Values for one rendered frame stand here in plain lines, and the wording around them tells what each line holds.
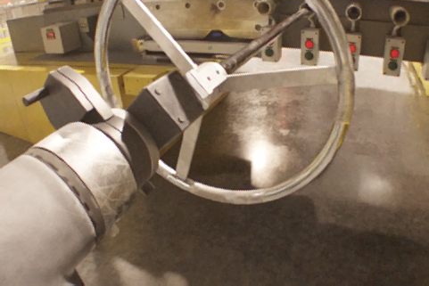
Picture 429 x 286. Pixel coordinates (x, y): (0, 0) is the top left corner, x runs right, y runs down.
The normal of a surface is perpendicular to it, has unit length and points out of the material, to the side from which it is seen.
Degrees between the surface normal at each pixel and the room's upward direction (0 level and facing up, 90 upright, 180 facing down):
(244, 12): 90
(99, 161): 49
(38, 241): 65
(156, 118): 90
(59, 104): 90
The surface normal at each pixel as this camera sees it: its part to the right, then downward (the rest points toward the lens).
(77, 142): 0.23, -0.79
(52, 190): 0.56, -0.55
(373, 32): -0.43, 0.44
